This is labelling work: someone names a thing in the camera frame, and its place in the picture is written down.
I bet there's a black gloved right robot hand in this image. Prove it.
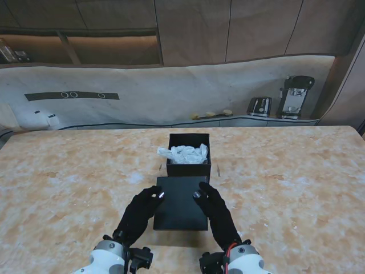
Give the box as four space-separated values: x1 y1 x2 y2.
192 182 243 252

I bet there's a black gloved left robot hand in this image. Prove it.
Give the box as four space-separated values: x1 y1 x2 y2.
112 185 166 248

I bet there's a black box lid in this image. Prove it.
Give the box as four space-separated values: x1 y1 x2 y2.
153 176 210 231

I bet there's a white printed plastic bag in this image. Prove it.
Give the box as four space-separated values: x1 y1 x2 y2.
157 143 209 166

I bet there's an open black gift box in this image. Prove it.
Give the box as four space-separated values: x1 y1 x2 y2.
166 132 212 183

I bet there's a white protective cover sheet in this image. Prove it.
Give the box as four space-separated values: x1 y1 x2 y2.
0 54 337 132

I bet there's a black silver espresso machine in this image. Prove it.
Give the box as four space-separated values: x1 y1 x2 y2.
275 75 316 120

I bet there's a small black shelf device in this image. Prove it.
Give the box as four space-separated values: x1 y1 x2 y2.
14 50 33 62

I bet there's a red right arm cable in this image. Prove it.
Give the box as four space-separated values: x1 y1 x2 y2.
224 242 239 274

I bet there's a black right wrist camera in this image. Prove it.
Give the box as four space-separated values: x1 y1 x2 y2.
198 251 226 274

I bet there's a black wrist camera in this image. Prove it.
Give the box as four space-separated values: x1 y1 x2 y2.
198 251 226 274
128 247 154 272

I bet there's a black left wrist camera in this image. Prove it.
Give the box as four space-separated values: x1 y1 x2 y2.
128 247 154 272

